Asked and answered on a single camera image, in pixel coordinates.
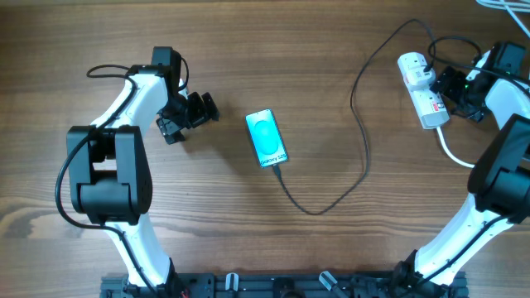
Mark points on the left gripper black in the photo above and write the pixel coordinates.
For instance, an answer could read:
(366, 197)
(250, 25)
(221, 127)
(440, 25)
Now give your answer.
(200, 115)

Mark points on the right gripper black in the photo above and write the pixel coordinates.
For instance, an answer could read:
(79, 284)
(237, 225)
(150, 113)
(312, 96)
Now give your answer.
(456, 77)

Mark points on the blue Galaxy smartphone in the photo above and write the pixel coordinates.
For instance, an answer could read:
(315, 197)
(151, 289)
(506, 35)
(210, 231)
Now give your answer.
(266, 138)

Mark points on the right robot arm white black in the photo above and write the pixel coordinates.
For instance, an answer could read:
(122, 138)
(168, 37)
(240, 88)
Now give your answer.
(498, 186)

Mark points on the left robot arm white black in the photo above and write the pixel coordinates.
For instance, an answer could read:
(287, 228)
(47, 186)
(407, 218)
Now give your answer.
(105, 182)

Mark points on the white charger plug adapter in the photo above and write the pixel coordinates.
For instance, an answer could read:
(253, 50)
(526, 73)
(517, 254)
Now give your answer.
(419, 78)

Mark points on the white power strip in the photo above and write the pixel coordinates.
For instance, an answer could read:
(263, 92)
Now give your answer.
(429, 106)

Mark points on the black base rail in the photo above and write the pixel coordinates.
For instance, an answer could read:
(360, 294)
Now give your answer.
(363, 284)

